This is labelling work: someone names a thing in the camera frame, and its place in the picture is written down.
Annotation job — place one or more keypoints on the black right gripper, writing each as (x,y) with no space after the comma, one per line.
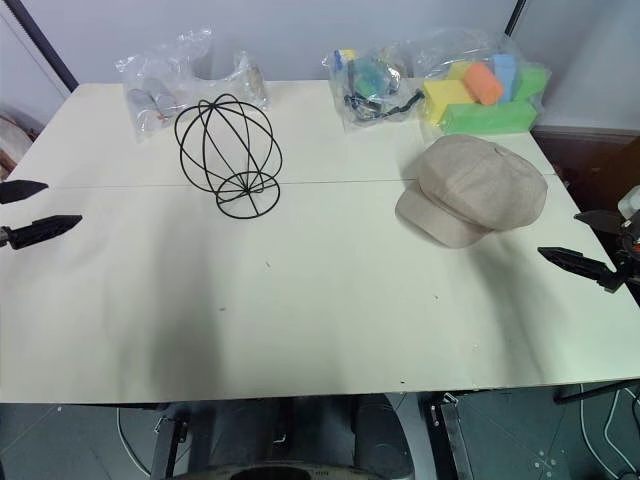
(630,255)

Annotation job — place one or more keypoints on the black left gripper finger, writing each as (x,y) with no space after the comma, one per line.
(45,230)
(20,191)

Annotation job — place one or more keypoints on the beige newsboy cap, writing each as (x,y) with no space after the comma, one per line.
(475,185)

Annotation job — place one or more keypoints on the dark brown cabinet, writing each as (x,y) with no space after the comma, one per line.
(590,155)

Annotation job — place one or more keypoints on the thick black pole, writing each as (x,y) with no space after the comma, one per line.
(47,47)

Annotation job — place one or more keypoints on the black table brace bar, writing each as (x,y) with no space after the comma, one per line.
(595,390)

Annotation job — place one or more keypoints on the long green sponge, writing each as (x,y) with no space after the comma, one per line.
(490,119)

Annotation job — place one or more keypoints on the clear bag with metal parts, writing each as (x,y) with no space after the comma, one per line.
(150,95)

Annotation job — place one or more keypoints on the short green sponge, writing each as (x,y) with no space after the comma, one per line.
(530,82)

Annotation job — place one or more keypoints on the blue sponge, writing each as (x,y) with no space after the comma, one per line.
(507,72)

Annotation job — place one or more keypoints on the orange sponge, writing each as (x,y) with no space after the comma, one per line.
(482,84)

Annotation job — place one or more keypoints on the large yellow sponge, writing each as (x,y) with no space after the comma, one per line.
(442,100)

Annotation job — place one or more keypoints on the small yellow sponge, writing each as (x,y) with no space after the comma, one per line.
(460,71)

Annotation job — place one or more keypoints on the clear bag with sponges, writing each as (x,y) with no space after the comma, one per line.
(480,50)

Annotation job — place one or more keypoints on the thin black pole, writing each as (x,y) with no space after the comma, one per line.
(511,15)

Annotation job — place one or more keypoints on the black metal table leg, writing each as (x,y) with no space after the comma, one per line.
(167,445)
(447,435)

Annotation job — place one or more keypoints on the clear bag with mixed items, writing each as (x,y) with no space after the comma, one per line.
(370,85)

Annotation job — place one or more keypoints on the dark rounded shape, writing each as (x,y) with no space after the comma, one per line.
(382,430)

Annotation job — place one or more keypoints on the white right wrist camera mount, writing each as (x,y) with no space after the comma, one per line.
(631,202)

